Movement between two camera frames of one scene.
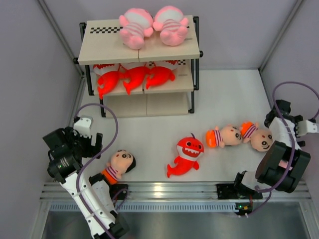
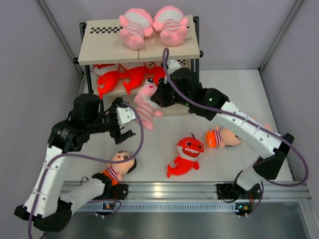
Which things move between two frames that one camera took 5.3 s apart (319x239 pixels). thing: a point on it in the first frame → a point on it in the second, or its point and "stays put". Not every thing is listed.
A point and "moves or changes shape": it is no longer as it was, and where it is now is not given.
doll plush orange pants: x=228 y=135 stays put
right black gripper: x=297 y=118 → x=159 y=97
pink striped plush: x=283 y=164 moves or changes shape
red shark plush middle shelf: x=133 y=78 stays put
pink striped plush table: x=170 y=21 stays put
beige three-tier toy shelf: x=157 y=80 stays put
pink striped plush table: x=135 y=24 stays put
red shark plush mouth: x=190 y=149 stays put
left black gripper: x=91 y=150 → x=115 y=132
